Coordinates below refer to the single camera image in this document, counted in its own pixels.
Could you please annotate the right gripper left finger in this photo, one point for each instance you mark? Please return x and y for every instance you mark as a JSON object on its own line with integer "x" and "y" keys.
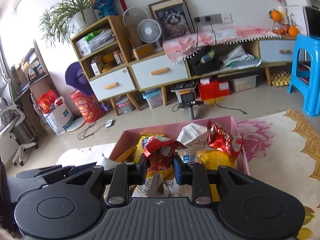
{"x": 124, "y": 176}

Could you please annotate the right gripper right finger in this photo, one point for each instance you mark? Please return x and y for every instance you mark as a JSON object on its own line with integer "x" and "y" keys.
{"x": 195, "y": 175}

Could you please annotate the yellow snack bag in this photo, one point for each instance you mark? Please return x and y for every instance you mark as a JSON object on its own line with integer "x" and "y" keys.
{"x": 212, "y": 159}

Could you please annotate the white snack packet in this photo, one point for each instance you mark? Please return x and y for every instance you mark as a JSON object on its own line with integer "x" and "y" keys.
{"x": 193, "y": 136}

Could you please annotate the red snack packet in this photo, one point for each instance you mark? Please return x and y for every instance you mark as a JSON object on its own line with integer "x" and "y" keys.
{"x": 219, "y": 138}
{"x": 160, "y": 152}

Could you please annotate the pink cardboard box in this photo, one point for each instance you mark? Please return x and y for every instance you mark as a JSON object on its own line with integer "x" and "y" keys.
{"x": 131, "y": 137}

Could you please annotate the red gift drum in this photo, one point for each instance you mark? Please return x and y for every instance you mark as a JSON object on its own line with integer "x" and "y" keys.
{"x": 89, "y": 107}

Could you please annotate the white shopping bag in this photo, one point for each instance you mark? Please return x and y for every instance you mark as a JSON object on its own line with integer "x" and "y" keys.
{"x": 60, "y": 118}

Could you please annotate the clear storage bin blue lid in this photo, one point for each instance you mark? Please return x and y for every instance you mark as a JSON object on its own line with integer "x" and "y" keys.
{"x": 153, "y": 97}

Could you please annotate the white office chair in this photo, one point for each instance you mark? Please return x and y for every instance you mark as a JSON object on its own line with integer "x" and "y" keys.
{"x": 16, "y": 140}

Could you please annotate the red storage box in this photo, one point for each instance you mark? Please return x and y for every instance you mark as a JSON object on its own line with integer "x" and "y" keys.
{"x": 214, "y": 89}

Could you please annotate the floral tablecloth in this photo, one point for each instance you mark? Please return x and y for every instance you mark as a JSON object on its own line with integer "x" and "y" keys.
{"x": 282, "y": 150}

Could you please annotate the purple plush toy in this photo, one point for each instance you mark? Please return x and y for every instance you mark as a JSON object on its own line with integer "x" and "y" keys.
{"x": 76, "y": 78}

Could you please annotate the wooden tv cabinet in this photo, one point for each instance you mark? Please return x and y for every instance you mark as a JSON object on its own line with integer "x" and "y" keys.
{"x": 157, "y": 70}

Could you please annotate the pink cloth on cabinet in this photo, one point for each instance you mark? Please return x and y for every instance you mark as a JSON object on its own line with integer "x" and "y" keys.
{"x": 178, "y": 49}

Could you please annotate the blue plastic stool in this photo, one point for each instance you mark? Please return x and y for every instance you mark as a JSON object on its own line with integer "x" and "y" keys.
{"x": 306, "y": 81}

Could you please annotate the white desk fan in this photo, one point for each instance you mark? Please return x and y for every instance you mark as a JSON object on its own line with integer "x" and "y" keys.
{"x": 150, "y": 32}

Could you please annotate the potted green plant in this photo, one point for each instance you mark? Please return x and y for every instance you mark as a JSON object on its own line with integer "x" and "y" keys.
{"x": 56, "y": 22}

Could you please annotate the cat picture frame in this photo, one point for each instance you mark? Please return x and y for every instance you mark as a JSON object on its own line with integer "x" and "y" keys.
{"x": 173, "y": 17}

